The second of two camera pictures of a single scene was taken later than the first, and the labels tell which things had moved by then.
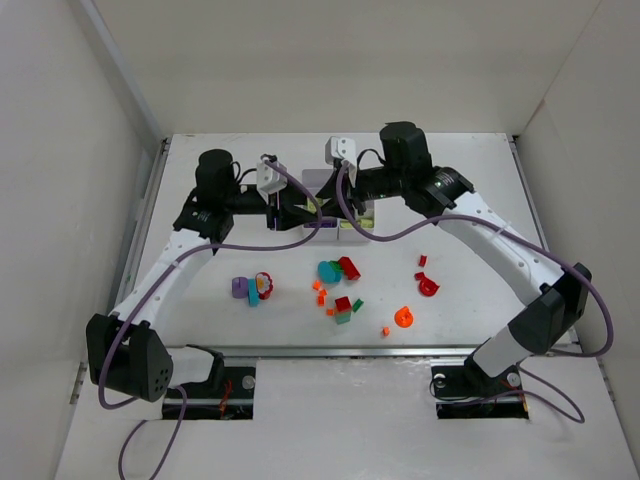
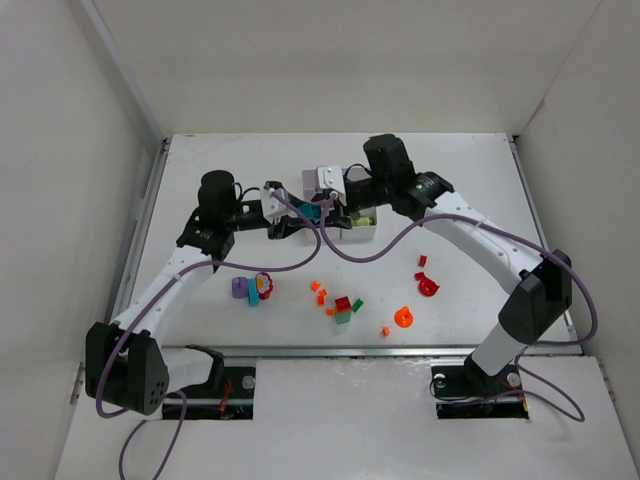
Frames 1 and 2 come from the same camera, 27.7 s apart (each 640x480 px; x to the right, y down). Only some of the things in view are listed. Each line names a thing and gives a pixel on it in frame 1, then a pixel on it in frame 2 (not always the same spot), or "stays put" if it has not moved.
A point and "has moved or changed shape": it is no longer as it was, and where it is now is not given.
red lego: [343, 304] stays put
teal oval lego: [327, 273] has moved or changed shape
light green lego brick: [366, 222] stays put
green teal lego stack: [342, 317] stays put
